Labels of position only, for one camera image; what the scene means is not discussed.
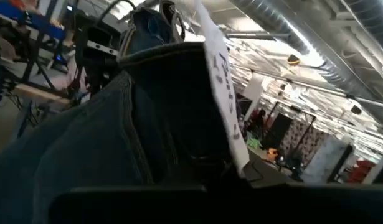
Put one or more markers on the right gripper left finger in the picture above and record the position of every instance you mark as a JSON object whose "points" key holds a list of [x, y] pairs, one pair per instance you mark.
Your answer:
{"points": [[125, 205]]}

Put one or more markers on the blue metal rack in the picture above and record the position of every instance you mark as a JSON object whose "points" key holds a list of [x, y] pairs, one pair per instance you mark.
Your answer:
{"points": [[23, 15]]}

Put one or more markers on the light wooden desk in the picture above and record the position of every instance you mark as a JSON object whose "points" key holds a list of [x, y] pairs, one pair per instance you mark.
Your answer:
{"points": [[38, 93]]}

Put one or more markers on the charcoal garment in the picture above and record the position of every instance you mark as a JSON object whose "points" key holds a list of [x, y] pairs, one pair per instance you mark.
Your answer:
{"points": [[101, 140]]}

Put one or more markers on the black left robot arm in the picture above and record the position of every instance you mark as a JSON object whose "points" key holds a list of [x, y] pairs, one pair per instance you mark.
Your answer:
{"points": [[97, 46]]}

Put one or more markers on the ribbed silver ceiling duct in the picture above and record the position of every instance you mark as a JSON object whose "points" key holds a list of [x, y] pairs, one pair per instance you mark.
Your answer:
{"points": [[319, 46]]}

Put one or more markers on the silver round ceiling duct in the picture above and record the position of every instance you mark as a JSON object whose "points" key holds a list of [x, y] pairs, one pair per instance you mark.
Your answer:
{"points": [[365, 18]]}

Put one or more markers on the bright green cloth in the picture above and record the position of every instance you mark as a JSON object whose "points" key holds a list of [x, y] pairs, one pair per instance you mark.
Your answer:
{"points": [[253, 142]]}

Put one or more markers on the patterned board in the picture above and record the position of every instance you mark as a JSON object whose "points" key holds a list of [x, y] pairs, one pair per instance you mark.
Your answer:
{"points": [[303, 140]]}

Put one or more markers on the black monitor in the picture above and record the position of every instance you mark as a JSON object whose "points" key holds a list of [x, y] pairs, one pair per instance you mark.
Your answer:
{"points": [[276, 130]]}

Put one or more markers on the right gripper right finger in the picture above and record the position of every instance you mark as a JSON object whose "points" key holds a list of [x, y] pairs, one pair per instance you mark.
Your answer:
{"points": [[303, 205]]}

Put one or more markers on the red object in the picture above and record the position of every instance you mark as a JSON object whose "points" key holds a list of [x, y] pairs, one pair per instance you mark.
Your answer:
{"points": [[359, 171]]}

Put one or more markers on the person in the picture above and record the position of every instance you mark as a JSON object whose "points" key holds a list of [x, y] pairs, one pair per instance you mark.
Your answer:
{"points": [[259, 119]]}

